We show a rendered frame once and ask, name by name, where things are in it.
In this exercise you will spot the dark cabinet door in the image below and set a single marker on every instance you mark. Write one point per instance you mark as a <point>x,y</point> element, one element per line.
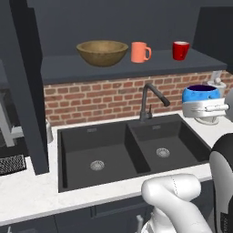
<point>214,36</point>
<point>28,91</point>

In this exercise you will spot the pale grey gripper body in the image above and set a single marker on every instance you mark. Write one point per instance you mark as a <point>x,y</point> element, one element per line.
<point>195,108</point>

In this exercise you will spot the grey metal stand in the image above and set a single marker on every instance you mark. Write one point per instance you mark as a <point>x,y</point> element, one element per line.
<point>7,124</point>

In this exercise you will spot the black tap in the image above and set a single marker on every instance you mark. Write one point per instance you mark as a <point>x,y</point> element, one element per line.
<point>146,103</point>

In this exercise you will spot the orange mug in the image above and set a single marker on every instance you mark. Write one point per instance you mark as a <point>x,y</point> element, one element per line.
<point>139,52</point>

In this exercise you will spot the white countertop appliance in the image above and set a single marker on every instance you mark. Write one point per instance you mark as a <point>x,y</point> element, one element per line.
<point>218,83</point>

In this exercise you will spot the dark drawer front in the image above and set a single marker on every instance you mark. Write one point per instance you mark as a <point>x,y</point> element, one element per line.
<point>118,207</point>

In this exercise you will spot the black mesh rack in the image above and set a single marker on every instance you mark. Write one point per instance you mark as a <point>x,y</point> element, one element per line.
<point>11,164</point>

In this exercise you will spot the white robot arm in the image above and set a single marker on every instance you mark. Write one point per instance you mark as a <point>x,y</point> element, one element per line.
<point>173,191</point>

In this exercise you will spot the dark open wall cabinet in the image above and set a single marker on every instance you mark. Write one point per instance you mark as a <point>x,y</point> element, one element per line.
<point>91,18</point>

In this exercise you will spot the red cup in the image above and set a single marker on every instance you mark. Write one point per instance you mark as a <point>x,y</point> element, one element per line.
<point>180,50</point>

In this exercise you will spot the small grey bottle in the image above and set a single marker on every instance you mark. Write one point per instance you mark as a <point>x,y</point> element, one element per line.
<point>49,132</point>

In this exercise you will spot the blue bowl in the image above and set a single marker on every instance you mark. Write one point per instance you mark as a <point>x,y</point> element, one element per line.
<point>197,94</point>

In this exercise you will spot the black double sink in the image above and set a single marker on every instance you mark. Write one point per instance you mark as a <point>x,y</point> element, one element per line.
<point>121,151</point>

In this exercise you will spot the wooden bowl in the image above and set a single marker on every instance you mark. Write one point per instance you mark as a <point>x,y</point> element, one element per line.
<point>102,53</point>

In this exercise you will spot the dark lower cupboard door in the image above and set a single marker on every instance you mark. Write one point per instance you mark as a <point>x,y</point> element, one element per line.
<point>100,223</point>
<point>27,226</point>

